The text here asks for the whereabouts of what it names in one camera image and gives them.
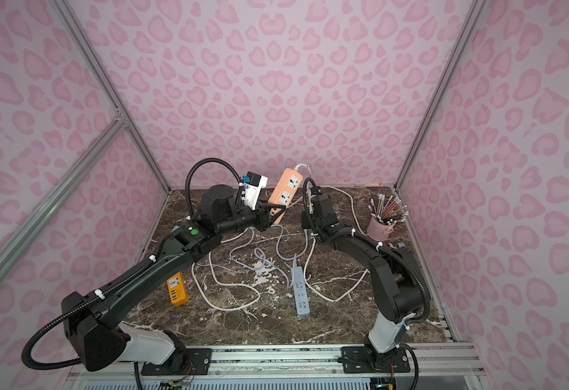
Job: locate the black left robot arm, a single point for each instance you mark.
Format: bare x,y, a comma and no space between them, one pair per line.
92,323

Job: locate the pink power strip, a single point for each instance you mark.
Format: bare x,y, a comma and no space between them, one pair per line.
287,186

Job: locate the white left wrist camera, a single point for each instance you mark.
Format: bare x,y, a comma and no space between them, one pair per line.
252,185

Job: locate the bundle of pens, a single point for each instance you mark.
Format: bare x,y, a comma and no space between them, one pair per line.
388,210

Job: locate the pink pen cup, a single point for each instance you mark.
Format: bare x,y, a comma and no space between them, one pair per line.
378,230

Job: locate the aluminium corner frame post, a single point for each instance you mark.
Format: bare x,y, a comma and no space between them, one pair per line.
466,34
79,37

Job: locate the aluminium corner frame post right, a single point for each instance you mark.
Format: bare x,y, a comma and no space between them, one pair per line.
466,34

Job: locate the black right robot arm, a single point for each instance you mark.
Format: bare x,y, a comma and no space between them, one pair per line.
399,289

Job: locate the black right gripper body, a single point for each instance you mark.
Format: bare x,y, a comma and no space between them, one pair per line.
314,214

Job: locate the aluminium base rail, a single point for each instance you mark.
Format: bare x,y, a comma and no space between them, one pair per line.
316,366

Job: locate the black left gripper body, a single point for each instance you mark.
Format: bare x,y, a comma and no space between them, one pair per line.
258,217

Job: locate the aluminium corner frame post left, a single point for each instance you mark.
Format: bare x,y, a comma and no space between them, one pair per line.
79,37

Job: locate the light blue power strip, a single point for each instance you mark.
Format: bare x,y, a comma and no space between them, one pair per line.
300,292

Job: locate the aluminium diagonal frame bar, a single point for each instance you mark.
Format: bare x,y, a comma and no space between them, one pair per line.
23,237

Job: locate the yellow power strip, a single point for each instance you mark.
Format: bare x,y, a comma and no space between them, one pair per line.
177,291

